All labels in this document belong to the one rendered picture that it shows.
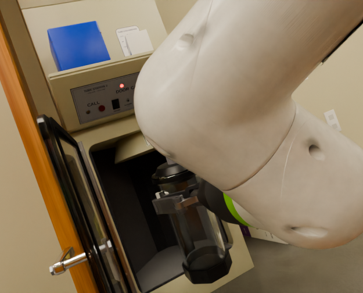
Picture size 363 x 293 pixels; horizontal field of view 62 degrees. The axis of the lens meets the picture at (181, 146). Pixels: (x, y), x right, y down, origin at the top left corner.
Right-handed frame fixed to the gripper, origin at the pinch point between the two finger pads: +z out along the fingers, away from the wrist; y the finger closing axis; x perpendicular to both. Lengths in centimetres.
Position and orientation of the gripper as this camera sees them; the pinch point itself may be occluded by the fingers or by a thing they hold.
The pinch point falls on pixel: (184, 190)
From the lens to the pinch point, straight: 60.8
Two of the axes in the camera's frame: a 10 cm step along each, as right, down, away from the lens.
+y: -8.8, 3.2, -3.5
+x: 3.6, 9.3, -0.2
